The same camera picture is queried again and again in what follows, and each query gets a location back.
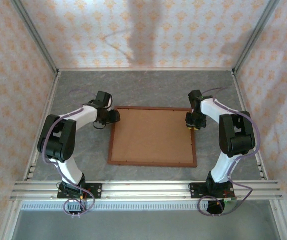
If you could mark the brown backing board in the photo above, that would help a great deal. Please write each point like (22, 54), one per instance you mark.
(151, 137)

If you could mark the brown wooden picture frame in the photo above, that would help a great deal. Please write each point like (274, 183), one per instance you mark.
(151, 164)

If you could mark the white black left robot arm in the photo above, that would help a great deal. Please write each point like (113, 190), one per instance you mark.
(56, 140)

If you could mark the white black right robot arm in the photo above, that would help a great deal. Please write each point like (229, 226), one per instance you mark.
(237, 135)

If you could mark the aluminium cross bar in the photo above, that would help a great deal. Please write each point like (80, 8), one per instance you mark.
(146, 69)

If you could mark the small green circuit board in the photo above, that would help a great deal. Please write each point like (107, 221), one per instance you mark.
(231, 200)

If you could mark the grey metal panel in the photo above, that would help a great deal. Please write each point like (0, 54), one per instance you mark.
(146, 225)

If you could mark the aluminium side rail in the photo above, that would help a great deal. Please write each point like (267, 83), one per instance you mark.
(242, 100)
(51, 95)

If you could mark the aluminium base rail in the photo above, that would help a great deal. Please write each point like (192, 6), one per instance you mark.
(146, 190)

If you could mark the aluminium frame post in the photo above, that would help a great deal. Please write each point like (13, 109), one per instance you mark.
(254, 37)
(282, 222)
(8, 222)
(36, 37)

